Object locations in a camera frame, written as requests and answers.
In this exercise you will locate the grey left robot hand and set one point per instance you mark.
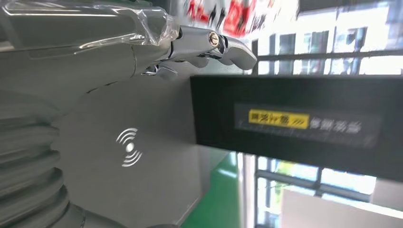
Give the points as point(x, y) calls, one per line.
point(78, 56)

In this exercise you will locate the white package with red print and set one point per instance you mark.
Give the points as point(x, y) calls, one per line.
point(236, 15)

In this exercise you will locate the black inbound scanner machine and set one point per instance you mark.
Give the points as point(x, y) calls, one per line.
point(157, 126)

